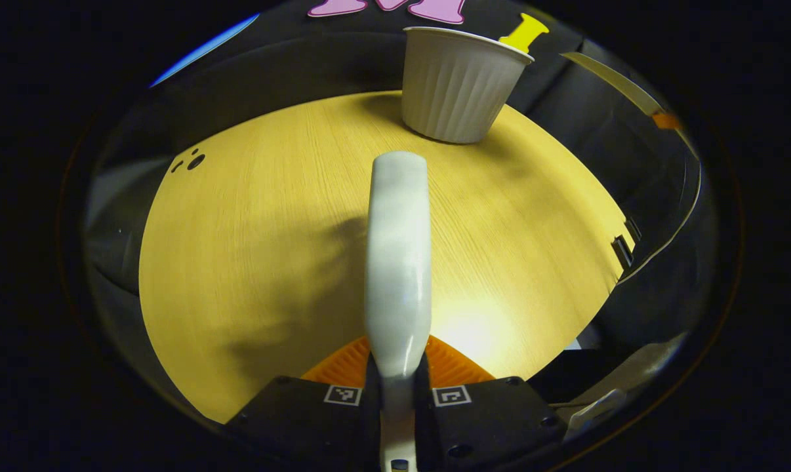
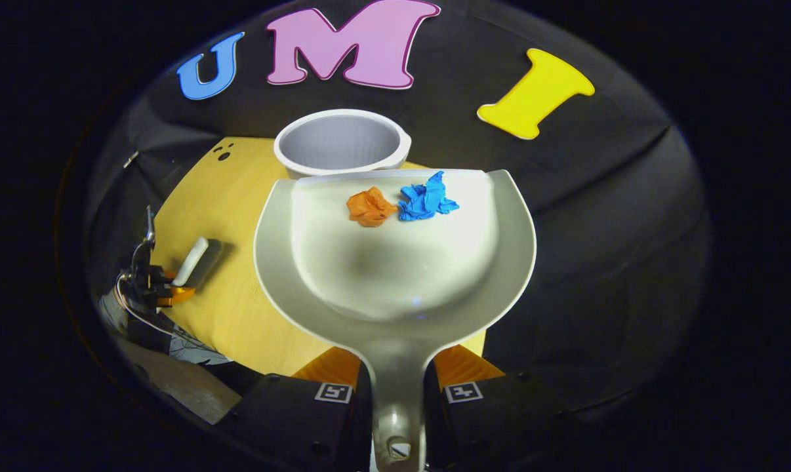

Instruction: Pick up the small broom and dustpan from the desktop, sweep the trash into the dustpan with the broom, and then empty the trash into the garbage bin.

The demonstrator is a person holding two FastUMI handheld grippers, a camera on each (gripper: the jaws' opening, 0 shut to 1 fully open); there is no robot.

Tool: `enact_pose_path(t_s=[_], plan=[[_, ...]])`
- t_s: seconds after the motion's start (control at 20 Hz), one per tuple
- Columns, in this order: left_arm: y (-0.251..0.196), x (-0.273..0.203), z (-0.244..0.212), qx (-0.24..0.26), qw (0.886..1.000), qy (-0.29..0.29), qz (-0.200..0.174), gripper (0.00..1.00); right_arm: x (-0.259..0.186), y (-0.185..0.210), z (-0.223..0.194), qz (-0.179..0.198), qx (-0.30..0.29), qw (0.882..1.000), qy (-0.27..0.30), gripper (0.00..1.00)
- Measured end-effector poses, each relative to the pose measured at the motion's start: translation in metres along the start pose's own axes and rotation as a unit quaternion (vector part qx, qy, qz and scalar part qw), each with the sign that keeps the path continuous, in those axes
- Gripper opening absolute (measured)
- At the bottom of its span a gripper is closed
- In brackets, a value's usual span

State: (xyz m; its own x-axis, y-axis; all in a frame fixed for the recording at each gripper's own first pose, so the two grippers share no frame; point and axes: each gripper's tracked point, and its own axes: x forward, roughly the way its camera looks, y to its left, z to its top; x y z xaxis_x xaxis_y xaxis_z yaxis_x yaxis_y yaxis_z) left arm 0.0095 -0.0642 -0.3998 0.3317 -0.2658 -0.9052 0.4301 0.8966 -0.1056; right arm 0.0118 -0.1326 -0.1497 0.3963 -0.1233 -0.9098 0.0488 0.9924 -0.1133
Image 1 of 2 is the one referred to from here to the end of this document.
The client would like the small grey broom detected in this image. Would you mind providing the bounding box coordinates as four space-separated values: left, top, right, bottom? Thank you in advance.
364 151 433 472

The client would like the white ribbed garbage bin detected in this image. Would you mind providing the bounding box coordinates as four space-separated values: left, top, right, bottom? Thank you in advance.
401 26 536 145

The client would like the wooden desktop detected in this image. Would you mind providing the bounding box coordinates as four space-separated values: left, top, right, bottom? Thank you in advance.
138 90 636 424

